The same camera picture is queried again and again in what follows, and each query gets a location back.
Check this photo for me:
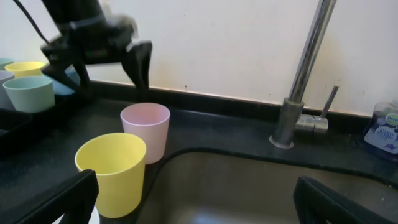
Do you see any steel tap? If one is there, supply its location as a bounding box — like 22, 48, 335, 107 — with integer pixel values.
269, 0, 340, 149

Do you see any pink cup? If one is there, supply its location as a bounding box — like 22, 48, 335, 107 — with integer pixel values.
120, 102, 171, 165

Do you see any grey cup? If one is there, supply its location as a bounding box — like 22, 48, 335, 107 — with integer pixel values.
0, 70, 16, 110

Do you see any black cable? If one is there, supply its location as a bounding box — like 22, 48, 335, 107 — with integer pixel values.
12, 0, 50, 44

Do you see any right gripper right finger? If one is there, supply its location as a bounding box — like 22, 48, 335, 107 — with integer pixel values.
292, 175, 398, 224

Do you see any black tray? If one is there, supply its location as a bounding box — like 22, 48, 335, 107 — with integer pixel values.
0, 81, 93, 138
0, 108, 41, 160

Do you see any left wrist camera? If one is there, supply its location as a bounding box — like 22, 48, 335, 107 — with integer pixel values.
104, 4, 139, 40

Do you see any steel sink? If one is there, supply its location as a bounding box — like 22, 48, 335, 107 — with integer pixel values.
132, 148, 398, 224

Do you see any blue cup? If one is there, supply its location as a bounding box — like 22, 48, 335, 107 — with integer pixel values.
43, 66, 81, 96

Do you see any green cup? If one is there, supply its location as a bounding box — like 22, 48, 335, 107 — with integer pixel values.
0, 57, 14, 71
2, 76, 56, 113

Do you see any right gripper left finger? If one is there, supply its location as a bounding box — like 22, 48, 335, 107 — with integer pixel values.
0, 169, 100, 224

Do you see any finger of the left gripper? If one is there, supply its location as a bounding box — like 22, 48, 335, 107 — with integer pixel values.
41, 60, 93, 97
120, 40, 154, 96

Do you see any blue soap bottle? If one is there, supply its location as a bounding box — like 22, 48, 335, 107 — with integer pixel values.
357, 100, 398, 162

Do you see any yellow cup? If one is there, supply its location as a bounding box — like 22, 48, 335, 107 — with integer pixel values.
4, 61, 47, 78
74, 133, 147, 219

